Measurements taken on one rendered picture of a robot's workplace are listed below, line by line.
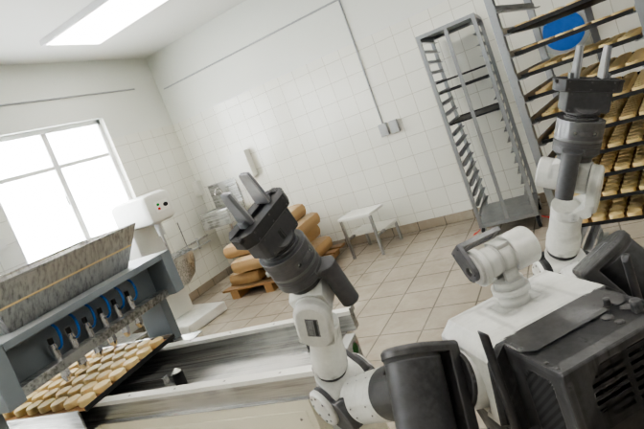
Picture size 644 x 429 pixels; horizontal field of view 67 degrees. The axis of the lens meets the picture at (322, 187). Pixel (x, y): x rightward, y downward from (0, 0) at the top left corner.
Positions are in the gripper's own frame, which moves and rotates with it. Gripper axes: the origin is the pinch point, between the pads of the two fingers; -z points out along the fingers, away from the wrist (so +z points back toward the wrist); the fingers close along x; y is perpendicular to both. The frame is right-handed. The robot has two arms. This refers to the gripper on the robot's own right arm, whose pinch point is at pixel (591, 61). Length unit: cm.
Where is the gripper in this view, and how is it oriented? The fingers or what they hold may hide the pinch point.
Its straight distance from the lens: 109.4
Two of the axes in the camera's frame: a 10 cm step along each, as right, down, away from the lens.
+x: -9.8, -0.7, 1.8
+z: 0.0, 9.4, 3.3
